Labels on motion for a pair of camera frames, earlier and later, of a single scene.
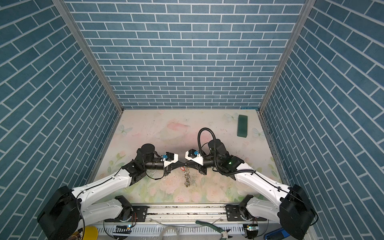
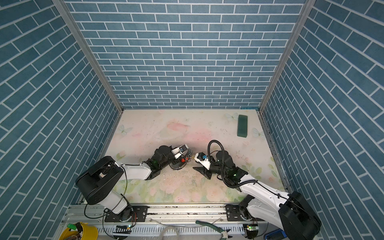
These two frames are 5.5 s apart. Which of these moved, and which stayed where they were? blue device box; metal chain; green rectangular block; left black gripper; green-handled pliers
Moved: left black gripper; metal chain
Stayed: green-handled pliers; green rectangular block; blue device box
